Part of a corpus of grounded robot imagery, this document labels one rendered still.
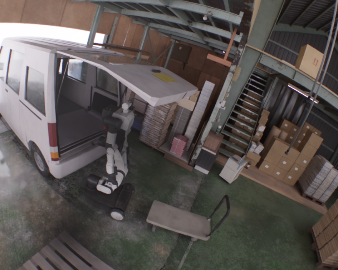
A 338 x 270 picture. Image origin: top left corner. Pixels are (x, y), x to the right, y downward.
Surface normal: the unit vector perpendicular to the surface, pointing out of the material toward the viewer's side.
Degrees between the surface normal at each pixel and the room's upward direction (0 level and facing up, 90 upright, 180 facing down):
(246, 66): 90
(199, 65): 90
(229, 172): 90
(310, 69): 90
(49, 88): 77
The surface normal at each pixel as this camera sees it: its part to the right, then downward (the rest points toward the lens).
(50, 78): 0.29, 0.29
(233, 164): -0.69, 0.11
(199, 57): -0.38, 0.29
